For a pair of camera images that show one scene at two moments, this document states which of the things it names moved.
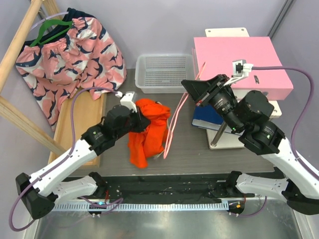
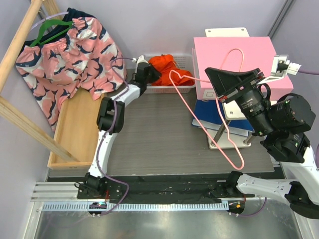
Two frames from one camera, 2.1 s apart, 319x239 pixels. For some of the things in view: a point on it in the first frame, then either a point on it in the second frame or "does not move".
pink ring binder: x=215 y=56 does not move
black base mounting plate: x=159 y=188 does not move
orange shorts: x=143 y=145 → x=165 y=63
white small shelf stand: x=223 y=139 does not move
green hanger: x=38 y=42 does not move
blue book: x=207 y=116 does not move
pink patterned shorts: x=77 y=53 does not move
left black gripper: x=142 y=122 → x=156 y=74
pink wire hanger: x=175 y=115 → x=175 y=73
